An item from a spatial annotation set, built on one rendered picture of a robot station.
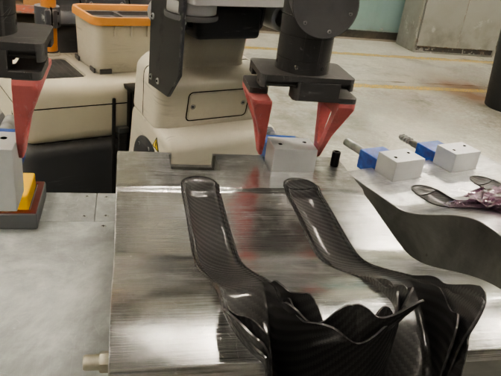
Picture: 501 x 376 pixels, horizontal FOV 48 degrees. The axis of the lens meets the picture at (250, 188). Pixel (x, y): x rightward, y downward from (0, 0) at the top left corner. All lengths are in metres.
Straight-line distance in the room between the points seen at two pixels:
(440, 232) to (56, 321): 0.40
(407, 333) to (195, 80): 0.63
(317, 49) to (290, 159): 0.12
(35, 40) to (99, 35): 0.75
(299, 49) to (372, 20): 6.06
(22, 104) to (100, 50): 0.75
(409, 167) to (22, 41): 0.50
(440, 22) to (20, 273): 6.05
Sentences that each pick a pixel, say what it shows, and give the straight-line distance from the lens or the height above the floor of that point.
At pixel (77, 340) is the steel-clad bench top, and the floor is 0.80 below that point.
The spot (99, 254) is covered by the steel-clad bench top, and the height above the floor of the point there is 0.80.
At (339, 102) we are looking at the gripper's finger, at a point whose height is 0.98.
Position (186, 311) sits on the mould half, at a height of 0.93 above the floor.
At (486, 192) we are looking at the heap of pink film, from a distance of 0.65.
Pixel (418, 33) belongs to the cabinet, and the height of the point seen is 0.20.
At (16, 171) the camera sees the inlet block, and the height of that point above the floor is 0.94.
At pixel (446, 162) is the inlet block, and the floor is 0.87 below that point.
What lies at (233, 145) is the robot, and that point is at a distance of 0.96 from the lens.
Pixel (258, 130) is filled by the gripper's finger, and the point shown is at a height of 0.93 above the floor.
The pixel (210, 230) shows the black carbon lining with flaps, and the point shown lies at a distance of 0.51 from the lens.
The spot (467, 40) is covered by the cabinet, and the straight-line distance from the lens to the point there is 6.68.
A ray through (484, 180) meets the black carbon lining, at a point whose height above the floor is 0.85.
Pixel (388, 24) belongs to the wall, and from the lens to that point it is 6.73.
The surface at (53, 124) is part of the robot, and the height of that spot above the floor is 0.73.
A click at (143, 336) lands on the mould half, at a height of 0.93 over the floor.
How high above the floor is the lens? 1.14
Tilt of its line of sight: 26 degrees down
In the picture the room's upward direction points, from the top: 7 degrees clockwise
